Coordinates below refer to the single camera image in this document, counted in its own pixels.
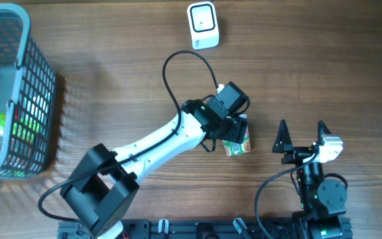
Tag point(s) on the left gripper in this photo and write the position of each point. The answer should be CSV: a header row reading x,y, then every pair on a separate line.
x,y
239,131

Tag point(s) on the grey plastic shopping basket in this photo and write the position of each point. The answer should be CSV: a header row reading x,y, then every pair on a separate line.
x,y
28,89

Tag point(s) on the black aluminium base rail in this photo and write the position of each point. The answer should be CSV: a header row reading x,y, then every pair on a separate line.
x,y
286,228

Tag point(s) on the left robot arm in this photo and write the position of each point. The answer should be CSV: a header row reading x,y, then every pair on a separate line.
x,y
105,182

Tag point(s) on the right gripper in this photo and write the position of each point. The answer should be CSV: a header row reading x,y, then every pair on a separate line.
x,y
297,153

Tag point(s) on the white barcode scanner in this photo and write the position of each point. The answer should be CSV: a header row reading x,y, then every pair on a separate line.
x,y
203,24

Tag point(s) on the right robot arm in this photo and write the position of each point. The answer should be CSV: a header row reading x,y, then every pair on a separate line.
x,y
322,196

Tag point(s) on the cup noodles container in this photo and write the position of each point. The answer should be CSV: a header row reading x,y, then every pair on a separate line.
x,y
232,149

